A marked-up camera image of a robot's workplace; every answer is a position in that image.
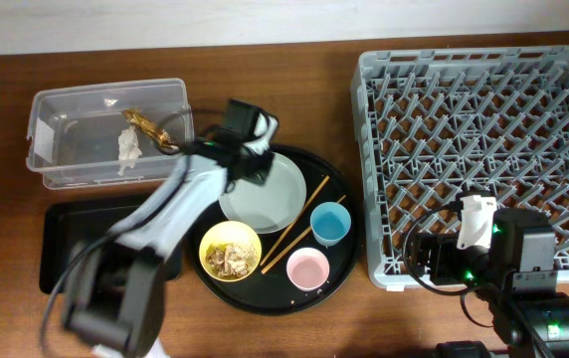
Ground white tissue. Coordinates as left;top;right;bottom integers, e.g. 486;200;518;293
117;125;142;176

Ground gold foil wrapper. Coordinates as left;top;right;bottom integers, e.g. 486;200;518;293
121;108;179;149

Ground grey plate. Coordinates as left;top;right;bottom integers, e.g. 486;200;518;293
219;153;306;234

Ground black rectangular tray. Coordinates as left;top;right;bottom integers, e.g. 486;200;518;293
39;192;184;295

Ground clear plastic bin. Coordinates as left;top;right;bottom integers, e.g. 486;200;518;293
26;78;194;190

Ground round black tray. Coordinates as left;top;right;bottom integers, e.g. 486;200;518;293
185;144;365;315

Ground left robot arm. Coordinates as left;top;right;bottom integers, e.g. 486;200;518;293
53;99;280;357

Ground grey dishwasher rack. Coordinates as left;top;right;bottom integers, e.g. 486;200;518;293
351;46;569;291

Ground pink cup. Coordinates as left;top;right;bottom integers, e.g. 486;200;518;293
286;248;330;291

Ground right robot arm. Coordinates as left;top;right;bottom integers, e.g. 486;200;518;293
403;191;569;357

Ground wooden chopstick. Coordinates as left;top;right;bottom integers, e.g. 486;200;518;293
260;175;330;266
261;194;347;275

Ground blue cup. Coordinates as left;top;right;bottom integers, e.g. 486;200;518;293
310;202;352;247

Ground food scraps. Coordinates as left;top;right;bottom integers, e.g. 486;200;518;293
206;244;257;279

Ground yellow bowl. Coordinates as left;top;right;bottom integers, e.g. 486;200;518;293
198;221;262;282

